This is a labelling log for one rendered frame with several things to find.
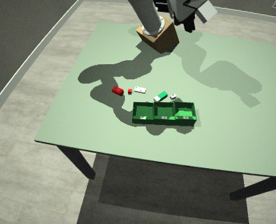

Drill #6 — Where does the green rack of bins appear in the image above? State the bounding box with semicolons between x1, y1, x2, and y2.
132;102;197;126

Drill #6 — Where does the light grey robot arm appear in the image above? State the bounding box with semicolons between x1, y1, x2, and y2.
128;0;217;36

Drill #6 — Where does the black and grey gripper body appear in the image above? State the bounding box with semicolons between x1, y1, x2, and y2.
167;0;195;22

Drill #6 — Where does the white domino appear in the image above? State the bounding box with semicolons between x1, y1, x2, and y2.
134;86;146;93

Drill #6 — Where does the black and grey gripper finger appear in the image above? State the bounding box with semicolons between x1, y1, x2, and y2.
173;11;192;33
188;12;195;30

